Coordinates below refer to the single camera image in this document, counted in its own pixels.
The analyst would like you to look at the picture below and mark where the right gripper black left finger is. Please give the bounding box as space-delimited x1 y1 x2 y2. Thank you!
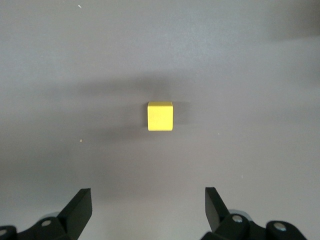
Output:
0 188 93 240

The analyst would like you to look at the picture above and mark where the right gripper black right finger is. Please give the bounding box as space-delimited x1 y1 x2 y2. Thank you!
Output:
201 186 307 240

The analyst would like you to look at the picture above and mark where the yellow cube block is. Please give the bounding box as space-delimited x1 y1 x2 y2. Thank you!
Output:
146 101 174 132

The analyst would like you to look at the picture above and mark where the brown table cloth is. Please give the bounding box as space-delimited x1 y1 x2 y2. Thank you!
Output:
0 0 320 240

